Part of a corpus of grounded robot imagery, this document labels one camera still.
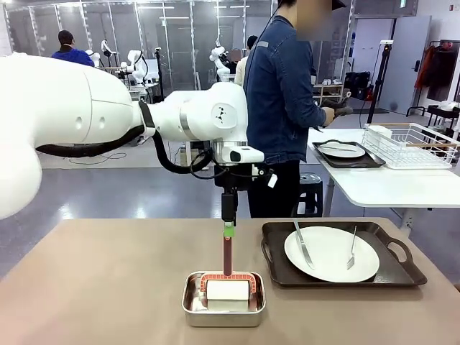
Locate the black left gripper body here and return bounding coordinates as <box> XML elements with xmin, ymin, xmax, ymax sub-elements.
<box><xmin>214</xmin><ymin>163</ymin><xmax>254</xmax><ymax>195</ymax></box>

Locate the lint roller with brown handle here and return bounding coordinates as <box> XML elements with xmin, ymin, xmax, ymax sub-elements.
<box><xmin>200</xmin><ymin>229</ymin><xmax>259</xmax><ymax>303</ymax></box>

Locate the silver table knife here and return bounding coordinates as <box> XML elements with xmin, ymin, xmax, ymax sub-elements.
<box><xmin>293</xmin><ymin>220</ymin><xmax>316</xmax><ymax>270</ymax></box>

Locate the large white round plate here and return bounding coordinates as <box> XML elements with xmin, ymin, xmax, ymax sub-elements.
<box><xmin>283</xmin><ymin>226</ymin><xmax>381</xmax><ymax>283</ymax></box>

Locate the metal utensil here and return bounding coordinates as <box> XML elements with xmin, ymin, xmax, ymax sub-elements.
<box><xmin>318</xmin><ymin>142</ymin><xmax>359</xmax><ymax>152</ymax></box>

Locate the silver fork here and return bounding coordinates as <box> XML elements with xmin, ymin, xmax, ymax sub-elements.
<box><xmin>346</xmin><ymin>225</ymin><xmax>359</xmax><ymax>271</ymax></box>

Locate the grey brown cloth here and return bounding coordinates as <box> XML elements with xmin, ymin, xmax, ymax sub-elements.
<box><xmin>321</xmin><ymin>91</ymin><xmax>355</xmax><ymax>116</ymax></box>

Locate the black serving tray with handles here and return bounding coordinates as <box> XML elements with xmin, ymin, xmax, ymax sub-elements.
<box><xmin>261</xmin><ymin>221</ymin><xmax>428</xmax><ymax>289</ymax></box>

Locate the person's right forearm denim sleeve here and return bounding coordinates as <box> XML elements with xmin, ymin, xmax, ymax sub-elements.
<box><xmin>283</xmin><ymin>86</ymin><xmax>328</xmax><ymax>127</ymax></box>

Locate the black plastic stool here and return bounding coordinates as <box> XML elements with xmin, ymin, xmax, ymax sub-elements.
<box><xmin>293</xmin><ymin>172</ymin><xmax>324</xmax><ymax>218</ymax></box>

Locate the person in denim jacket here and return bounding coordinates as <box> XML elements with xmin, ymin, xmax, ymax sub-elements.
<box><xmin>242</xmin><ymin>0</ymin><xmax>348</xmax><ymax>219</ymax></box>

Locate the seated person in white top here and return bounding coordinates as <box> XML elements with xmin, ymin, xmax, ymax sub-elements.
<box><xmin>229</xmin><ymin>34</ymin><xmax>259</xmax><ymax>87</ymax></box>

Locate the rectangular metal tray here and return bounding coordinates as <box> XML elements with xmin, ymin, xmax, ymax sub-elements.
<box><xmin>181</xmin><ymin>271</ymin><xmax>267</xmax><ymax>328</ymax></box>

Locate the white shoe shelf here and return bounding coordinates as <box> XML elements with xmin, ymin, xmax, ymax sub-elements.
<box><xmin>312</xmin><ymin>75</ymin><xmax>346</xmax><ymax>105</ymax></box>

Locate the white side table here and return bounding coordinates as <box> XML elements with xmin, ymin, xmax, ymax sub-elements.
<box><xmin>307</xmin><ymin>127</ymin><xmax>460</xmax><ymax>239</ymax></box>

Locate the black bags pile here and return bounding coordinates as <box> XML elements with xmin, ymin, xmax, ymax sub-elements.
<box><xmin>344</xmin><ymin>70</ymin><xmax>372</xmax><ymax>101</ymax></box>

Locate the white cutlery holder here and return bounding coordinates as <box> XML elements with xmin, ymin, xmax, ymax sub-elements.
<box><xmin>368</xmin><ymin>124</ymin><xmax>393</xmax><ymax>139</ymax></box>

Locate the black tripod light stand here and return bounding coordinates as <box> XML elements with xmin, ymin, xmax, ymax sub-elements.
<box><xmin>366</xmin><ymin>40</ymin><xmax>395</xmax><ymax>125</ymax></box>

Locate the man in blue hoodie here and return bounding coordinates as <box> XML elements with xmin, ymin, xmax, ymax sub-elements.
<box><xmin>51</xmin><ymin>29</ymin><xmax>96</xmax><ymax>68</ymax></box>

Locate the black utility cart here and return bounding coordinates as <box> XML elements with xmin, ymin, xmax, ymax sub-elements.
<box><xmin>407</xmin><ymin>100</ymin><xmax>460</xmax><ymax>131</ymax></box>

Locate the orange hanging jacket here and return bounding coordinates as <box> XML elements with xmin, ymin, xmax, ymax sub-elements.
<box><xmin>415</xmin><ymin>45</ymin><xmax>436</xmax><ymax>90</ymax></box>

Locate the dark hanging coat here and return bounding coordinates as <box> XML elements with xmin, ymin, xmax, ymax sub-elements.
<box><xmin>427</xmin><ymin>45</ymin><xmax>460</xmax><ymax>102</ymax></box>

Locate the black coat rack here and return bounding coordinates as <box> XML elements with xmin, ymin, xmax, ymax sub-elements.
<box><xmin>415</xmin><ymin>39</ymin><xmax>460</xmax><ymax>109</ymax></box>

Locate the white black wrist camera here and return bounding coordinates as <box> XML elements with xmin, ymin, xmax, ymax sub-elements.
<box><xmin>229</xmin><ymin>144</ymin><xmax>265</xmax><ymax>163</ymax></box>

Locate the black floor cable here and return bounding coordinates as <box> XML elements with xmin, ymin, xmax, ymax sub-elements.
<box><xmin>69</xmin><ymin>152</ymin><xmax>129</xmax><ymax>165</ymax></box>

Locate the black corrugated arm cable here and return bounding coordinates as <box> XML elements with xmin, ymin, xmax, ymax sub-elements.
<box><xmin>34</xmin><ymin>100</ymin><xmax>216</xmax><ymax>180</ymax></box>

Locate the white wire dish rack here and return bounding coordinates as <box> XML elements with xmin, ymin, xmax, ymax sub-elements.
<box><xmin>361</xmin><ymin>121</ymin><xmax>460</xmax><ymax>170</ymax></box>

